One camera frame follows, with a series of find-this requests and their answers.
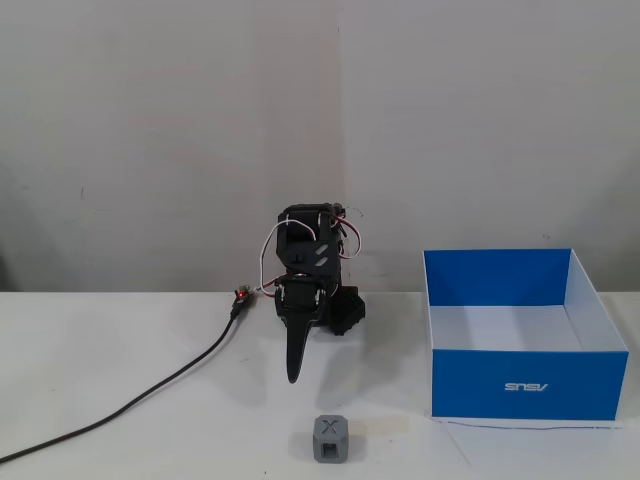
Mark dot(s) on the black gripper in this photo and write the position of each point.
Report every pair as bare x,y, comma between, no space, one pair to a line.
298,302

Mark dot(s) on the gray block with X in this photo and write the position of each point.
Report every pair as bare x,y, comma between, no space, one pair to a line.
330,440

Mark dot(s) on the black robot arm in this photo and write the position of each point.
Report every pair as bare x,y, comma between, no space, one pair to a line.
305,250

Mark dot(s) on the blue and white cardboard box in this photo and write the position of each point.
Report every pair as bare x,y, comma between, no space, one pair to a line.
520,340

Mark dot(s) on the small board with red LED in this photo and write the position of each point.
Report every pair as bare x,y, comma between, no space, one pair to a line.
242,297

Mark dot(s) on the clear tape strip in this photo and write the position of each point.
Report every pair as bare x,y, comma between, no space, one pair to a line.
382,425

